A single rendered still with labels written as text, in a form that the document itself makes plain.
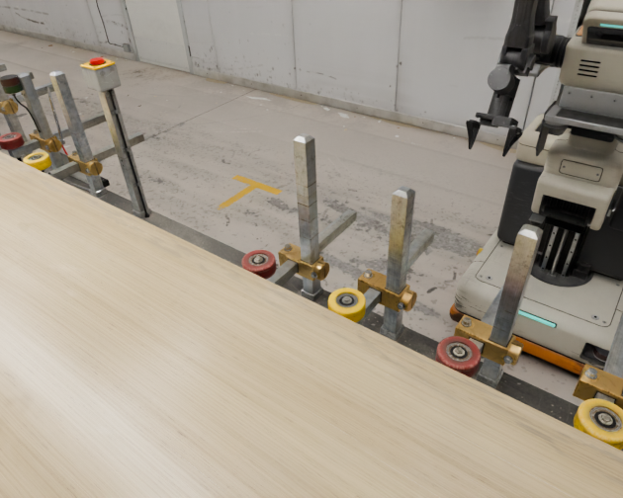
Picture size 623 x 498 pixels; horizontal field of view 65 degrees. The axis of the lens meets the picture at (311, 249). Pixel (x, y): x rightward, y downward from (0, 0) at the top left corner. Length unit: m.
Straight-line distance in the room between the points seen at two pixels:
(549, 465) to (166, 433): 0.61
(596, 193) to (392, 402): 1.11
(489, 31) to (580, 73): 2.05
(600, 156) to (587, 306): 0.63
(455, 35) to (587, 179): 2.17
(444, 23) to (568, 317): 2.36
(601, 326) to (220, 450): 1.56
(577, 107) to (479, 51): 2.11
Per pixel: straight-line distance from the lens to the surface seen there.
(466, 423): 0.89
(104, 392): 0.99
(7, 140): 2.12
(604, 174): 1.79
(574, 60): 1.68
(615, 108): 1.68
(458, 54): 3.80
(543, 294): 2.13
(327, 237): 1.38
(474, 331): 1.12
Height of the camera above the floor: 1.63
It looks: 37 degrees down
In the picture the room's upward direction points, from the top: 3 degrees counter-clockwise
